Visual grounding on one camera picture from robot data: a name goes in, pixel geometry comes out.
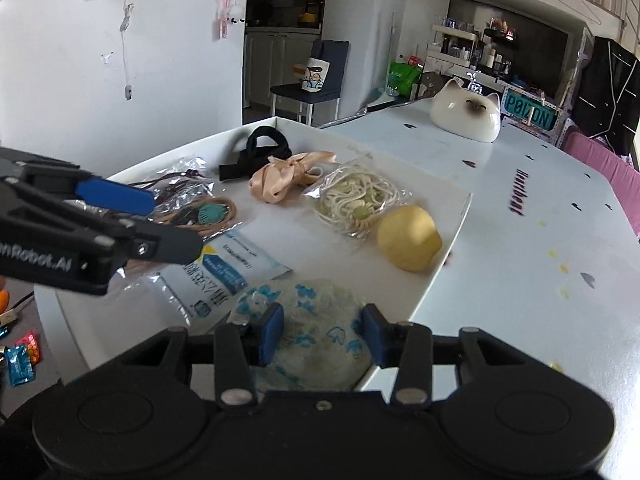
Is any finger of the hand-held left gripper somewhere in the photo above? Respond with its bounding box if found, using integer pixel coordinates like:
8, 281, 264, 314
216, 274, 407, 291
65, 202, 205, 267
75, 178, 157, 217

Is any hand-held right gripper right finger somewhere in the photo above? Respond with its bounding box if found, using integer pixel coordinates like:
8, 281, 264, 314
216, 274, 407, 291
361, 302, 532, 407

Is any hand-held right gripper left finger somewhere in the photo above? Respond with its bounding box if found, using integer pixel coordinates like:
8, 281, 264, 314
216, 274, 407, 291
115, 302, 286, 407

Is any blue floral cloth cap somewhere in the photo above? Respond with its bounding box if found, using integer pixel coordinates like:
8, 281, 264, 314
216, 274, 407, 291
227, 277, 373, 393

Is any clear bag of brown necklace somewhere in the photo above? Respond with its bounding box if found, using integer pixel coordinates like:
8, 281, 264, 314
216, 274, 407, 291
115, 191, 252, 277

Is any white and blue wipes packet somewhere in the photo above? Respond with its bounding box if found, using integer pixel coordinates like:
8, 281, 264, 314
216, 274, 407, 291
150, 230, 293, 332

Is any clear bag of dark cords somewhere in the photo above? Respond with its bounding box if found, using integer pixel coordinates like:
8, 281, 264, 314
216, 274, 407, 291
120, 156, 217, 202

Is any yellow sponge ball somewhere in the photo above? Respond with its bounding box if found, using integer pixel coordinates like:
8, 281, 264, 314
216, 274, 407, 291
376, 204, 443, 273

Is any clear bag of beige cord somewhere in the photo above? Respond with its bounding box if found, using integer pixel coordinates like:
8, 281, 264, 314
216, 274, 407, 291
302, 159, 416, 238

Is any pink satin ribbon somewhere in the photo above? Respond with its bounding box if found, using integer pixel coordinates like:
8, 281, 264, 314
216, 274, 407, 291
248, 150, 337, 205

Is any black strap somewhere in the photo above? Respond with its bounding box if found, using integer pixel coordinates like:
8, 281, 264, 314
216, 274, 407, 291
218, 126, 293, 182

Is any white tray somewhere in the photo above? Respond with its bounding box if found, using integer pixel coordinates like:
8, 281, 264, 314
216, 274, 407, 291
35, 116, 473, 401

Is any red candy packet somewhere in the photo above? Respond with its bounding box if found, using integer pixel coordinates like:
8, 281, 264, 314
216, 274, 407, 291
15, 331, 43, 364

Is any blue candy packet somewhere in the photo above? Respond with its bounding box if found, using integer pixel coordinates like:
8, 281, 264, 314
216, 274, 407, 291
2, 345, 37, 387

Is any pink hanging ornament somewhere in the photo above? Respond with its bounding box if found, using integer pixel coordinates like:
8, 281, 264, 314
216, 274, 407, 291
211, 0, 247, 41

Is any white bowl with lid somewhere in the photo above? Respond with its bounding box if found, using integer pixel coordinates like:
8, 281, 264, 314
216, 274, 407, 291
431, 78, 502, 144

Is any dark blue chair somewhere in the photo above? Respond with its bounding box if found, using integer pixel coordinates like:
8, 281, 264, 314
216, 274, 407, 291
270, 40, 350, 126

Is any green bag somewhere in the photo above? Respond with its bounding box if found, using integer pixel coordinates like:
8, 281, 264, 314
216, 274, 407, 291
387, 60, 423, 98

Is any teal plate sign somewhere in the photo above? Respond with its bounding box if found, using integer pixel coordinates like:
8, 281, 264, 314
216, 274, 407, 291
501, 87, 559, 133

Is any purple chair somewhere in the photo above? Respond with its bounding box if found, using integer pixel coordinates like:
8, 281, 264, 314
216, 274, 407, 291
560, 127, 640, 238

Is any white refrigerator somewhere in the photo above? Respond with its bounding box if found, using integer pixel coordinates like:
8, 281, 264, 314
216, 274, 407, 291
320, 0, 407, 122

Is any white shelf rack with bottles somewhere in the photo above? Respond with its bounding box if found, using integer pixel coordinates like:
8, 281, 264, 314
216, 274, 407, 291
430, 17, 481, 73

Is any black shelf rack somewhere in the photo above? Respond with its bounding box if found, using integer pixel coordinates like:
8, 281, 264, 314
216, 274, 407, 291
481, 25, 519, 80

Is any white hanging cable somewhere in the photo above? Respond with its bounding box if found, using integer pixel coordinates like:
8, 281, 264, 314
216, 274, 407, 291
117, 0, 137, 102

